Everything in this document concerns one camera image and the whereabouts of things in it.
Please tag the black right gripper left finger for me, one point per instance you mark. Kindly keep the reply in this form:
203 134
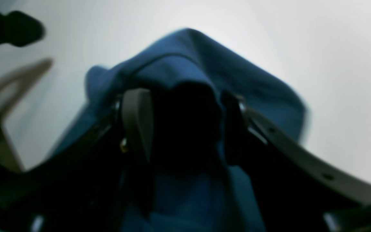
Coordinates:
82 189

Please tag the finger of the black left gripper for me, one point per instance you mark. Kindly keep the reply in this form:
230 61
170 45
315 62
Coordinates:
20 29

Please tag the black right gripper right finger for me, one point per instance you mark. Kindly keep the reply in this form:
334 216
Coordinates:
295 190

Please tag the navy blue t-shirt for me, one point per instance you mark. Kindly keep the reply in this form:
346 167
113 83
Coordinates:
189 186

